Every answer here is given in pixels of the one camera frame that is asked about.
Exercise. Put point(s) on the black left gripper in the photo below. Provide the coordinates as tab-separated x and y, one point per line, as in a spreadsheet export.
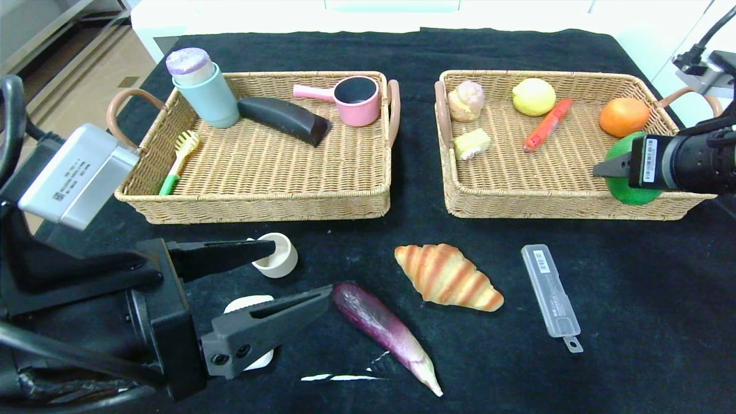
174	319

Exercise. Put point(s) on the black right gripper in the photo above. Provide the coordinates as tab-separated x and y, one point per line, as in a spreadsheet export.
650	160

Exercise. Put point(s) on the green lime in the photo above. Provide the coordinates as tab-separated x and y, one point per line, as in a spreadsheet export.
629	196

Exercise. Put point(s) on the purple eggplant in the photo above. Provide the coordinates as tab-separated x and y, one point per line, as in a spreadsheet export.
374	316

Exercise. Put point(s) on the clear plastic slim case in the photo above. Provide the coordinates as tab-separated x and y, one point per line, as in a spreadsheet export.
549	293

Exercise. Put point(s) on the striped golden croissant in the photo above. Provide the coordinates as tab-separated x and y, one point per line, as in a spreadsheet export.
448	276

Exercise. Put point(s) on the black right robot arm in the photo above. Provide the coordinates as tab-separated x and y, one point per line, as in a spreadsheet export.
701	164

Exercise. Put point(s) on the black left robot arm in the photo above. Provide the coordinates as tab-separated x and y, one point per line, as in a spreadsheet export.
69	287

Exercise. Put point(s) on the wicker basket with food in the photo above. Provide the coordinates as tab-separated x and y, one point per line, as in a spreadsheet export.
517	167

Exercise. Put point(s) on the wicker basket with kitchenware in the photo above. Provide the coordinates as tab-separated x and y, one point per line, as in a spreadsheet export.
259	167

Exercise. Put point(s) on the white soap bar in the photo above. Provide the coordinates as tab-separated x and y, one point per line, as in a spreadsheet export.
247	302

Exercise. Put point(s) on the orange fruit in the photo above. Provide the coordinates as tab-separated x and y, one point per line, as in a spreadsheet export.
624	117

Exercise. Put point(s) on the small beige cup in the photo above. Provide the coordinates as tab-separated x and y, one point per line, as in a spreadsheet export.
282	261

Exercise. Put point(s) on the orange red carrot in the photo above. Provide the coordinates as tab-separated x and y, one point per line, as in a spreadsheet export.
546	126

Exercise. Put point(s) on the yellow lemon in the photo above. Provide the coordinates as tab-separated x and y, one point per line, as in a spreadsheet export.
533	96

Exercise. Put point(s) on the yellow cake slice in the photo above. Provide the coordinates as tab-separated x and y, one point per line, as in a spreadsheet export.
471	142

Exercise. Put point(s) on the yellow green dish brush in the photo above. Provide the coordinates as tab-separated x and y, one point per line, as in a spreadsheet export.
185	144

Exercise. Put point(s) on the pink cream puff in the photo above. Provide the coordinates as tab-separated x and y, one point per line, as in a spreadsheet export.
466	100

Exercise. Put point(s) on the black curved wedge block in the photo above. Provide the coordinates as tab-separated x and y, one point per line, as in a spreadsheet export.
282	118

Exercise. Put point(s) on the teal thermos with purple lid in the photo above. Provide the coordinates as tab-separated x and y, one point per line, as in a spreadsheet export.
210	98

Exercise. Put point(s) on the pink toy saucepan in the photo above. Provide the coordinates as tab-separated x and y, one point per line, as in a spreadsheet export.
359	112

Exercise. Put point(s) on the grey metal rack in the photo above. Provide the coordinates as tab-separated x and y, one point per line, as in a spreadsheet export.
34	23

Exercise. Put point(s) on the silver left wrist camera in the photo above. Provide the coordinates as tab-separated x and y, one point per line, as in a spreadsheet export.
75	178

